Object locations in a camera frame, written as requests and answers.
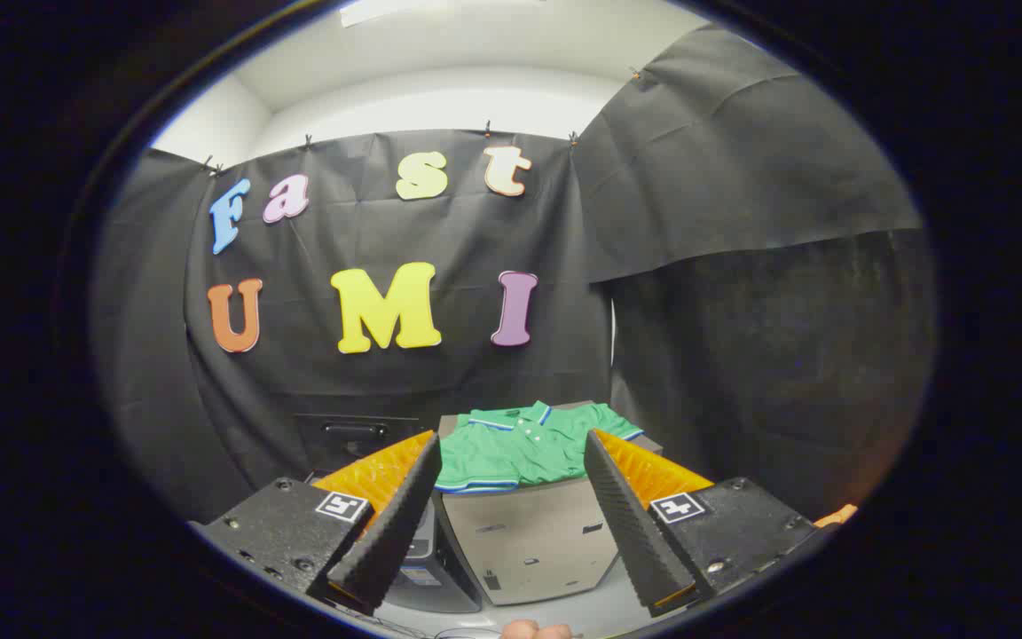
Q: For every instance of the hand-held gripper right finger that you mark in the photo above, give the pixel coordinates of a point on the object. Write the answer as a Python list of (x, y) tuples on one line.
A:
[(631, 524)]

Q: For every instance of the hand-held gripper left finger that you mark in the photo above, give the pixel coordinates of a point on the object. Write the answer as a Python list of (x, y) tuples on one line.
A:
[(391, 528)]

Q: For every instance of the dark grey washing machine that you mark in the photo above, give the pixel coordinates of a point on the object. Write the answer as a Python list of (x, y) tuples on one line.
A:
[(436, 568)]

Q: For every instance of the transparent dark washing machine lid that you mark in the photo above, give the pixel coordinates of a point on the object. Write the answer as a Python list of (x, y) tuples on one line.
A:
[(356, 439)]

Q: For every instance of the green polo shirt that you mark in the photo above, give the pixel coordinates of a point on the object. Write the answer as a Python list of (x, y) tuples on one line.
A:
[(520, 444)]

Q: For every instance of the grey metal cabinet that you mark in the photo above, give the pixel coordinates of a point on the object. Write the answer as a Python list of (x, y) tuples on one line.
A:
[(529, 541)]

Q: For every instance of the black backdrop cloth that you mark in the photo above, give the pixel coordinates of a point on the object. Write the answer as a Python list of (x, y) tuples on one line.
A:
[(440, 240)]

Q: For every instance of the ceiling light panel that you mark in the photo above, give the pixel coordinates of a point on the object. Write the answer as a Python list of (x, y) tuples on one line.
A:
[(391, 9)]

